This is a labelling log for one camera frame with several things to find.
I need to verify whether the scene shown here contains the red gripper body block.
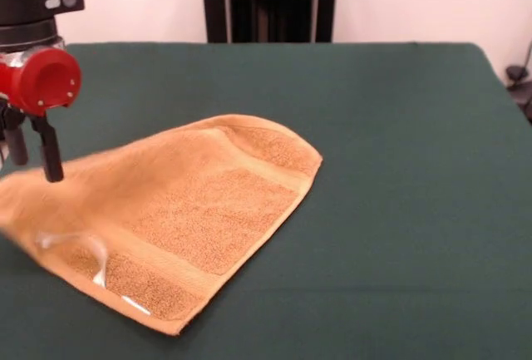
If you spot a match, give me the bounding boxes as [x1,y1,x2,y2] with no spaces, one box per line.
[0,47,83,118]

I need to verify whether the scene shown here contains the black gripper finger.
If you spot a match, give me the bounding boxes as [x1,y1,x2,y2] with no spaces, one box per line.
[29,113,65,184]
[0,101,30,166]

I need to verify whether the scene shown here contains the tan terry towel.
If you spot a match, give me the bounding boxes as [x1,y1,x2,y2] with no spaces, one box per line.
[0,113,324,338]

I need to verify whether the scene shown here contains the dark green table cloth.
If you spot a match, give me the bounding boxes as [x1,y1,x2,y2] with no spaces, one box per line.
[0,42,532,360]

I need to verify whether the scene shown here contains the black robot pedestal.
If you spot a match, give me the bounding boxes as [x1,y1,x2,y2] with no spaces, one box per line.
[194,0,346,43]

